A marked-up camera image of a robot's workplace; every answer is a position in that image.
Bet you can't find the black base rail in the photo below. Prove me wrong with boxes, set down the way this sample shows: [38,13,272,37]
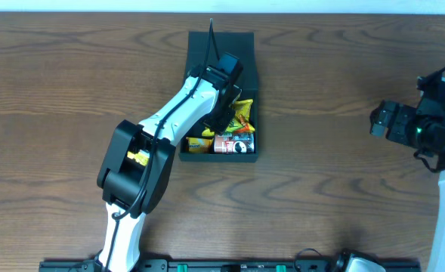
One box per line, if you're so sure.
[39,258,422,272]

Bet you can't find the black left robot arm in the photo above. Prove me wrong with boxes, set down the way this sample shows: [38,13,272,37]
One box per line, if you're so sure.
[97,53,243,271]

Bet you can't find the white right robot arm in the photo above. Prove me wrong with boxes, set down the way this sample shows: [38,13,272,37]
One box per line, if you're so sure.
[369,72,445,272]

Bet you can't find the red Pringles can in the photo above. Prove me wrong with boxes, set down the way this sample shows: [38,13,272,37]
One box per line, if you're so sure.
[213,132,255,154]

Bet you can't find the orange yellow peanut snack packet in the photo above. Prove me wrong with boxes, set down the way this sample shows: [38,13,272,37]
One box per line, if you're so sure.
[233,99,255,133]

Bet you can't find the green pandan cake packet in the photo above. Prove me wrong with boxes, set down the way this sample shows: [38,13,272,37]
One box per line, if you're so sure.
[202,118,244,137]

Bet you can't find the yellow Apollo wafer packet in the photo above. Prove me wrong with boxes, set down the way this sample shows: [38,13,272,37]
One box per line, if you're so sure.
[127,150,150,166]

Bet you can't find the yellow biscuit packet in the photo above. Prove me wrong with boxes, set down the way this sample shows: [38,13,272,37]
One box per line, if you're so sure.
[186,137,213,153]

